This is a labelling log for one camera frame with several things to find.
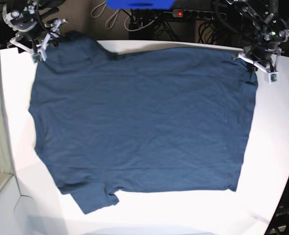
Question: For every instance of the dark blue t-shirt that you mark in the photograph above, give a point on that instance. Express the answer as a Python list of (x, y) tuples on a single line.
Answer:
[(174, 119)]

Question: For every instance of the blue plastic bin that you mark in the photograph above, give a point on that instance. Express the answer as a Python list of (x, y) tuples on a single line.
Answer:
[(140, 4)]

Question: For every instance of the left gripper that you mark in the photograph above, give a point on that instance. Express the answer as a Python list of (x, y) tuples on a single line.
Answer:
[(262, 55)]

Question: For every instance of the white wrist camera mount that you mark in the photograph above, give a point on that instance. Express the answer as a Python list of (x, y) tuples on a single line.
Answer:
[(270, 77), (37, 55)]

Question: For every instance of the black power strip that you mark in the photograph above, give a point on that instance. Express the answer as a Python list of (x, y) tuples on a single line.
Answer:
[(193, 14)]

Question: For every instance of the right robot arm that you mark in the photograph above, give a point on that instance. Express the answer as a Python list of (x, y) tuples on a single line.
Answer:
[(25, 18)]

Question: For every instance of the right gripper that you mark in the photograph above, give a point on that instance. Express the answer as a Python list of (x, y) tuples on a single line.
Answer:
[(35, 37)]

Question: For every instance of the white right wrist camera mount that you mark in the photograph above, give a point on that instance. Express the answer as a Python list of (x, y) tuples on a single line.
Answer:
[(37, 55)]

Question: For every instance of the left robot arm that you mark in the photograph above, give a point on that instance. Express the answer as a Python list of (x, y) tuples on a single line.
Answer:
[(269, 32)]

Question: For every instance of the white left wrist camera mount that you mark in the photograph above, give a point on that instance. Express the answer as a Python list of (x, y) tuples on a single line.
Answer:
[(270, 77)]

